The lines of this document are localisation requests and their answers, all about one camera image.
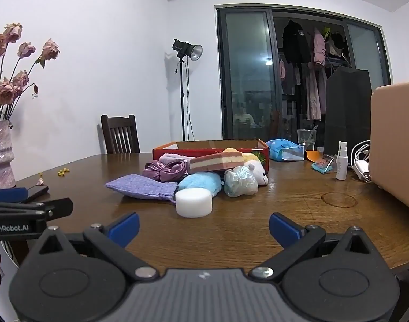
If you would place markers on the pink long hanging coat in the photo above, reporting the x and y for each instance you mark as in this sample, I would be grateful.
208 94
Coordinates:
314 94

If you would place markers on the teal snack packet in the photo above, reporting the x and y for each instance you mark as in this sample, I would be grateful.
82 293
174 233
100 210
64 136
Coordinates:
323 165

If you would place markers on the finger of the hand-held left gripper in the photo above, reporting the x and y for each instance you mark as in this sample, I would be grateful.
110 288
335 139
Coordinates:
6 195
57 207

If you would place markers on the black hanging jacket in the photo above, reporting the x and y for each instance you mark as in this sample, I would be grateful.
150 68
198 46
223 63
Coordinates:
295 42

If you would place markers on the pink hanging jacket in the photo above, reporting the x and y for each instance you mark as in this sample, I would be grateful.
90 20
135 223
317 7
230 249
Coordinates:
319 48

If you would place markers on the black smartphone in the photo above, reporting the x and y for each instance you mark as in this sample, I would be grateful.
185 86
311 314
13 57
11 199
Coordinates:
38 191

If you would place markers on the small yellow scraps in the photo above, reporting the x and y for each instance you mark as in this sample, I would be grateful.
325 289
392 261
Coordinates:
63 172

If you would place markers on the pink textured vase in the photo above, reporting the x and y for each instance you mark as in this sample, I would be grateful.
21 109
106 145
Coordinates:
0 157

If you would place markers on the yellow green hanging garment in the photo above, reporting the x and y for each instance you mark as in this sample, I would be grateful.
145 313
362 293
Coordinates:
326 33

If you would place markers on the tan case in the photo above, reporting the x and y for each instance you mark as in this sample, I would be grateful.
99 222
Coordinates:
397 141

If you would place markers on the blue tissue pack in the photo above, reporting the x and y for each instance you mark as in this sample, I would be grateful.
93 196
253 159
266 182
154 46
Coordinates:
280 147

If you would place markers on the purple knit cloth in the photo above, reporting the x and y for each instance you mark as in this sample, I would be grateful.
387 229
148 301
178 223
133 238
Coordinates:
141 186

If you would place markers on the clear glass cup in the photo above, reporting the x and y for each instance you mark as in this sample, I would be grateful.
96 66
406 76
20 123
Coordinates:
305 139

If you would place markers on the dried pink rose bouquet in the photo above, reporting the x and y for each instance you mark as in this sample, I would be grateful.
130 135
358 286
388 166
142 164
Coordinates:
10 87

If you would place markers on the dark wooden chair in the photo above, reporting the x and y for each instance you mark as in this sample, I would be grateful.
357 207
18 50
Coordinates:
119 134

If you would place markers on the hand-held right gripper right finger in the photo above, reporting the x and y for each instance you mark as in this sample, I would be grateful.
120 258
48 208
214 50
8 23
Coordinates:
285 229

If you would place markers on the light blue plush toy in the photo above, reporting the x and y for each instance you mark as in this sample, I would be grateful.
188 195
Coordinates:
199 182

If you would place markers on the white round sponge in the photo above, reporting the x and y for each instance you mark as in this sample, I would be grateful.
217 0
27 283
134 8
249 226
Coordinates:
193 203

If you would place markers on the purple satin scrunchie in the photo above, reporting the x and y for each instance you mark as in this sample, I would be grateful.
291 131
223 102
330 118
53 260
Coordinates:
164 171

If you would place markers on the black studio light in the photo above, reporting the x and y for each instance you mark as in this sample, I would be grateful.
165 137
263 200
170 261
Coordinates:
187 49

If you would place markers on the white bear plush toy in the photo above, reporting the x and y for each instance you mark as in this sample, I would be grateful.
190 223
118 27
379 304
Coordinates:
259 172

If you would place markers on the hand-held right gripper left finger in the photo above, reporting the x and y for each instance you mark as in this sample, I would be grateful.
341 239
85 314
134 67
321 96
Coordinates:
125 229

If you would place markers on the white spray bottle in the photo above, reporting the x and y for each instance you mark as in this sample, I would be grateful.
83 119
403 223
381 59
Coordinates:
341 164

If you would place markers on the black light stand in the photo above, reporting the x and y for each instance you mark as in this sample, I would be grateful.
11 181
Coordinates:
182 107

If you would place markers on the red cardboard box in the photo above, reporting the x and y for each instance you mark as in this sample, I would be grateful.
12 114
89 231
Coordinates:
197 145

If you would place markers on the clear pale blue ball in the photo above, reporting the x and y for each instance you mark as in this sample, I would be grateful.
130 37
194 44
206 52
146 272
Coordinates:
239 181

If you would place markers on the black framed sliding glass door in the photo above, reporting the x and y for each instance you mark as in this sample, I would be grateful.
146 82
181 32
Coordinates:
248 73

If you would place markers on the orange paper packet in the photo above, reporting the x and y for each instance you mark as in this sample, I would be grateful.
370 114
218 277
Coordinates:
312 155

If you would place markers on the striped layered sponge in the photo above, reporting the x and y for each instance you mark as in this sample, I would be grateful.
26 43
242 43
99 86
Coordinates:
214 162

